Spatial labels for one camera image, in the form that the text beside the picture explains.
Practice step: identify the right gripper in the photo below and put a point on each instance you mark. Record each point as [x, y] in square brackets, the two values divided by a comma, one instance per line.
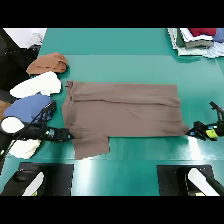
[199, 130]

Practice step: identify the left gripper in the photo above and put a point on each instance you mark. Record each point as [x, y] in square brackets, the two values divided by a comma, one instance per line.
[62, 135]

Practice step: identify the taupe brown T-shirt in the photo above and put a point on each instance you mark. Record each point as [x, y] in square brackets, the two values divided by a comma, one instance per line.
[123, 110]

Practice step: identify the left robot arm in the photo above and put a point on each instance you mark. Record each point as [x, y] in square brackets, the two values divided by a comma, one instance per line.
[31, 131]

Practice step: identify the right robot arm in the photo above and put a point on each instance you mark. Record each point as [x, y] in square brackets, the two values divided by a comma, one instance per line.
[200, 180]

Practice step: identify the white fluffy garment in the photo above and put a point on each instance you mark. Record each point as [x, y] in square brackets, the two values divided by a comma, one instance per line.
[36, 85]

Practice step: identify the orange-brown garment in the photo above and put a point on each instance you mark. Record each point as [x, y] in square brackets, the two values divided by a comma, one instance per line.
[48, 63]

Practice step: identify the pale checked garment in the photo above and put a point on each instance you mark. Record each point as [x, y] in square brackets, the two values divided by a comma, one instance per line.
[200, 51]

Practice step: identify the grey folded garment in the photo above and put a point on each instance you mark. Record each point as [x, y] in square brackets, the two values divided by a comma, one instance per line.
[200, 43]

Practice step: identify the white folded garment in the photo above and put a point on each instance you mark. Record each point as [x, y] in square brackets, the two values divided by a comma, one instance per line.
[195, 37]

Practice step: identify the dark green garment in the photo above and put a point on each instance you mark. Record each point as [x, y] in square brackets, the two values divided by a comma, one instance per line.
[180, 39]

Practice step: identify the light blue garment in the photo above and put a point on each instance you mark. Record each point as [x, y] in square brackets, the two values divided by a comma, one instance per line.
[219, 34]

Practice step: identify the red garment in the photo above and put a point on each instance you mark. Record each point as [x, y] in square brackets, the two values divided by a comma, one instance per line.
[203, 31]

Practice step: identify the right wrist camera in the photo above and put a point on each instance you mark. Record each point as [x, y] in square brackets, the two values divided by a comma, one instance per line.
[217, 108]

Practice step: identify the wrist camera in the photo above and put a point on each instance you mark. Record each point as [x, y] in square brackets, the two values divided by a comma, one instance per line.
[217, 108]
[46, 111]

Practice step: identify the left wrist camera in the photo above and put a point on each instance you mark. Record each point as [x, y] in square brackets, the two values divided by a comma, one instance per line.
[46, 111]

